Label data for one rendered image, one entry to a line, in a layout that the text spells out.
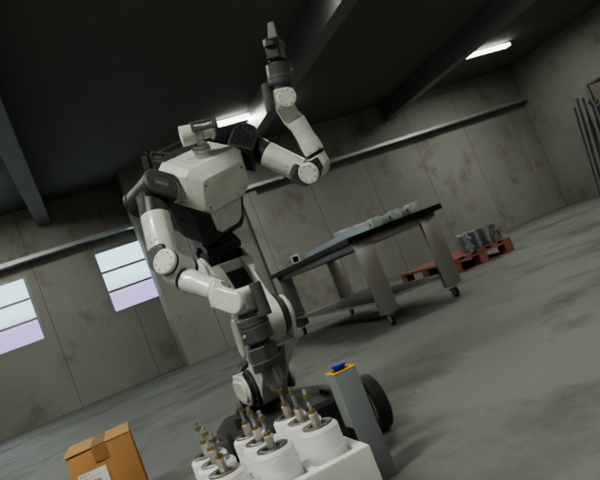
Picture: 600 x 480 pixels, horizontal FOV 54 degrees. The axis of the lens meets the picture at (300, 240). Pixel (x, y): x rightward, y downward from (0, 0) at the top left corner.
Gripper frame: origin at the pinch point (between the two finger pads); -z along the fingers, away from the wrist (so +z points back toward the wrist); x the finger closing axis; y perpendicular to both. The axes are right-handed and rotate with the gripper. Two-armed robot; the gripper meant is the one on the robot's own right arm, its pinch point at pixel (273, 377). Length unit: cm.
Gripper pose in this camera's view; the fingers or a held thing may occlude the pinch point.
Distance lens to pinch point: 167.2
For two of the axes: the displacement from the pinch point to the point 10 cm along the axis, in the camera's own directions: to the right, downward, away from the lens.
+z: -3.6, -9.3, 0.6
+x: 3.4, -0.8, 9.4
